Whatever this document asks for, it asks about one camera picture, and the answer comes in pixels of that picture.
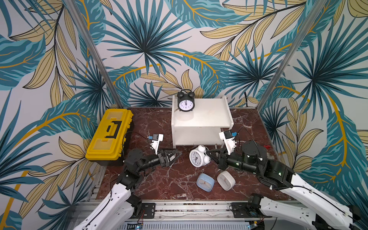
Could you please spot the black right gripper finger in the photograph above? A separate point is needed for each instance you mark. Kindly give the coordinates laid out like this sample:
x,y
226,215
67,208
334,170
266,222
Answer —
x,y
213,151
214,158

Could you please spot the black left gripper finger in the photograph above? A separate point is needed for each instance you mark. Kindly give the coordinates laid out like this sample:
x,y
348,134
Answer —
x,y
173,157
172,151

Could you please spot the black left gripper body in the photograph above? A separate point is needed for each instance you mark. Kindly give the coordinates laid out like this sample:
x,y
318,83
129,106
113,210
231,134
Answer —
x,y
163,163

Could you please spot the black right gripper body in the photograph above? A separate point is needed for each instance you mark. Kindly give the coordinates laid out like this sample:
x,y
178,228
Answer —
x,y
223,159

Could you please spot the white twin-bell alarm clock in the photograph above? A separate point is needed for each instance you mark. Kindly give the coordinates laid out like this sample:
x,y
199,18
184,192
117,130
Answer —
x,y
198,156

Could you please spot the black twin-bell alarm clock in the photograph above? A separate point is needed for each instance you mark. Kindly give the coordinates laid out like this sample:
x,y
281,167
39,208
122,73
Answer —
x,y
186,100

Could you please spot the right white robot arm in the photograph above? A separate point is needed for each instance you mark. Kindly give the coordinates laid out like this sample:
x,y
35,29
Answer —
x,y
319,212

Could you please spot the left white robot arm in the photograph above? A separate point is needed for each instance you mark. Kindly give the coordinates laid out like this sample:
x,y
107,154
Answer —
x,y
121,204

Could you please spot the white square alarm clock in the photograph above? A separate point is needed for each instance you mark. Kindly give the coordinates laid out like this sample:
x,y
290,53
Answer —
x,y
226,180

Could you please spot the blue square alarm clock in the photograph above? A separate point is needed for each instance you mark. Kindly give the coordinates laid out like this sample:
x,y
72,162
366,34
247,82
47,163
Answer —
x,y
205,182

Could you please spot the white two-tier shelf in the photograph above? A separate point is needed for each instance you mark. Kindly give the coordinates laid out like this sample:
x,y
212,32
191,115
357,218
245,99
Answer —
x,y
203,124

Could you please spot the yellow and black toolbox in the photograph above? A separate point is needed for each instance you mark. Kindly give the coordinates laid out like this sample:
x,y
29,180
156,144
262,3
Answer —
x,y
111,138

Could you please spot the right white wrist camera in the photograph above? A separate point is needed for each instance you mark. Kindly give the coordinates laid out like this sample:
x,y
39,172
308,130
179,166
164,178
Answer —
x,y
229,139

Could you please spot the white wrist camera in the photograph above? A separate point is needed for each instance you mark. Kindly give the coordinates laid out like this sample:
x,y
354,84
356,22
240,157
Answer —
x,y
229,139
154,142

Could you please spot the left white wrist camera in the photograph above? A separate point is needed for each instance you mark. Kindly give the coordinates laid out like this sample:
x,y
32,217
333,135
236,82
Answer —
x,y
154,142

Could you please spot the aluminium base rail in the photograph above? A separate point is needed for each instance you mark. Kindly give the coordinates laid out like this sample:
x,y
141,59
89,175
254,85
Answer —
x,y
200,215

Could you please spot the right metal corner post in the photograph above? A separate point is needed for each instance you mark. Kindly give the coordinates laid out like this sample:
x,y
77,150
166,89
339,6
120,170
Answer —
x,y
316,9

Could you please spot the metal corner post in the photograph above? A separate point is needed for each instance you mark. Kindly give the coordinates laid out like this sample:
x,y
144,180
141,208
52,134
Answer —
x,y
316,9
79,21

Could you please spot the left metal corner post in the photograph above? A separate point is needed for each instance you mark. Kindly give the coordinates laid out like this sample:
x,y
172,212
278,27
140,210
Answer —
x,y
79,21

